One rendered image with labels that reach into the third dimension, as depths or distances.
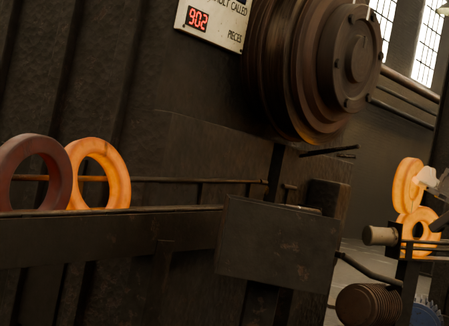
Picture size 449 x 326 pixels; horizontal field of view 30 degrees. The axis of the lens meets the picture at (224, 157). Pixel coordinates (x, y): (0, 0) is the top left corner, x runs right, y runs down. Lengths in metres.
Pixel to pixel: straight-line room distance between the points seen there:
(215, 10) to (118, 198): 0.57
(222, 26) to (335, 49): 0.28
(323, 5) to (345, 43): 0.11
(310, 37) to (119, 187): 0.66
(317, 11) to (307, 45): 0.09
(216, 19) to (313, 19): 0.24
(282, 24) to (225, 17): 0.14
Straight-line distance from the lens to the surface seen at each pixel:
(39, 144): 1.48
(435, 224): 2.27
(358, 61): 2.17
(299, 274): 1.51
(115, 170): 1.68
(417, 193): 2.35
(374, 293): 2.37
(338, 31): 2.08
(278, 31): 2.05
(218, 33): 2.02
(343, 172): 2.61
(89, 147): 1.63
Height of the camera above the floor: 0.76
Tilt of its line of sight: 1 degrees up
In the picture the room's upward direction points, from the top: 11 degrees clockwise
